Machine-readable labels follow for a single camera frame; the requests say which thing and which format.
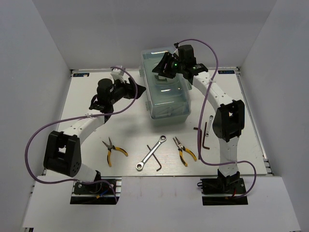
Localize dark hex key under wrench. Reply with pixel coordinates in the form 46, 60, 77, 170
147, 145, 162, 172

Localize left blue table sticker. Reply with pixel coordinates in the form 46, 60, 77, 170
73, 73, 90, 77

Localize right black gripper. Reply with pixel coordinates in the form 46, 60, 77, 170
151, 52, 184, 79

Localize purple cable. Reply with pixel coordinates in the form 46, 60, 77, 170
173, 38, 257, 199
25, 65, 139, 203

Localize left yellow handled pliers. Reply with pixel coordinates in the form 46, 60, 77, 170
102, 138, 128, 167

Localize right yellow handled pliers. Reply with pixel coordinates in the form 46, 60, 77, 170
173, 136, 197, 167

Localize green toolbox with clear lid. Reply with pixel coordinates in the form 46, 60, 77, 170
140, 47, 192, 126

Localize blue table sticker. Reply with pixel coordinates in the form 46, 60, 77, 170
73, 73, 90, 77
218, 70, 235, 74

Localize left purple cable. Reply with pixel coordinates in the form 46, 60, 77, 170
25, 65, 139, 203

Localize long dark red hex key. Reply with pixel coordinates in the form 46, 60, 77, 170
194, 127, 202, 160

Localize yellow handled pliers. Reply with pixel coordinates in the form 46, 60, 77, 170
102, 138, 128, 167
173, 136, 197, 167

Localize small silver wrench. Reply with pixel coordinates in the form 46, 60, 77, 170
205, 115, 213, 137

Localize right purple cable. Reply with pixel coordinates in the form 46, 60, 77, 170
173, 38, 257, 199

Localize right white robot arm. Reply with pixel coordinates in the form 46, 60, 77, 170
153, 43, 245, 193

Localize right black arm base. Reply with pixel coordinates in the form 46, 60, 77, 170
197, 178, 248, 206

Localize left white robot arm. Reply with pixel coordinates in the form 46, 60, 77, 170
43, 77, 146, 193

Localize large silver ratchet wrench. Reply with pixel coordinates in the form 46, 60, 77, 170
136, 135, 167, 171

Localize right blue table sticker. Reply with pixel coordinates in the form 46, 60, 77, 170
218, 70, 235, 74

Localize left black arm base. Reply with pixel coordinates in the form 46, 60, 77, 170
70, 177, 122, 205

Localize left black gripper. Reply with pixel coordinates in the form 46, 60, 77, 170
109, 76, 146, 105

